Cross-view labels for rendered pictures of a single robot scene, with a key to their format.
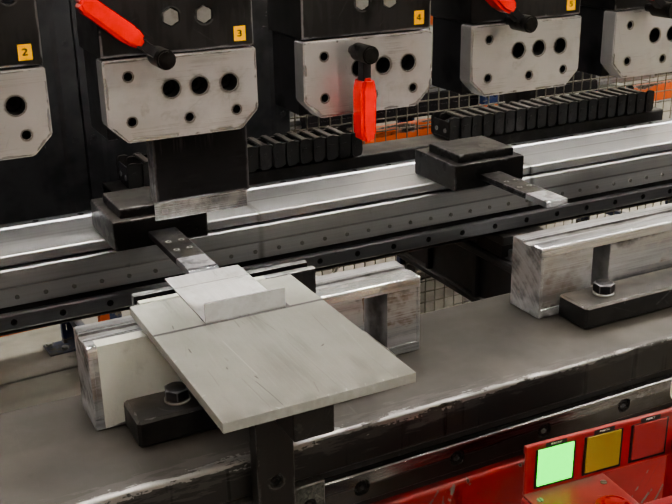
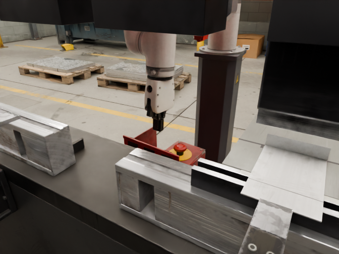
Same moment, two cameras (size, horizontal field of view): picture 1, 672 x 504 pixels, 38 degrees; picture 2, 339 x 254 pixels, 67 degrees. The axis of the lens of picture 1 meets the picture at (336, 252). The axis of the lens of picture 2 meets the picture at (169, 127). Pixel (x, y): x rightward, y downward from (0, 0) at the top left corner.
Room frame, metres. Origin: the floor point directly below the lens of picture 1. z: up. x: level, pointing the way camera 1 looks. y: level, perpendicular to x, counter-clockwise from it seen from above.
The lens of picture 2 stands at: (1.23, 0.26, 1.21)
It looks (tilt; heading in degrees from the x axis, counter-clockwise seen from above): 27 degrees down; 237
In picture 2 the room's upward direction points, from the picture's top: straight up
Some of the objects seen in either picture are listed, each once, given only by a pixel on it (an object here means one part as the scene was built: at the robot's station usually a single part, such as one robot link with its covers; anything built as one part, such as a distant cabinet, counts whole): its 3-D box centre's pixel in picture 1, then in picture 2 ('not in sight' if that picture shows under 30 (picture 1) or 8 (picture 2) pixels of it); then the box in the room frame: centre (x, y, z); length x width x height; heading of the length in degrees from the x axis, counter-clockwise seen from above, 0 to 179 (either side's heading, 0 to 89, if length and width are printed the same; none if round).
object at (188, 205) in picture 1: (199, 169); (316, 90); (0.98, 0.14, 1.13); 0.10 x 0.02 x 0.10; 117
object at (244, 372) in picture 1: (262, 341); (301, 141); (0.84, 0.07, 1.00); 0.26 x 0.18 x 0.01; 27
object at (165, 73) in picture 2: not in sight; (159, 71); (0.85, -0.38, 1.01); 0.09 x 0.08 x 0.03; 22
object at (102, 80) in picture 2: not in sight; (145, 79); (-0.55, -3.17, 0.07); 1.20 x 0.81 x 0.14; 124
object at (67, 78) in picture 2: not in sight; (62, 69); (0.39, -4.47, 0.07); 1.20 x 0.80 x 0.14; 118
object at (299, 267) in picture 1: (226, 293); (267, 195); (0.99, 0.12, 0.98); 0.20 x 0.03 x 0.03; 117
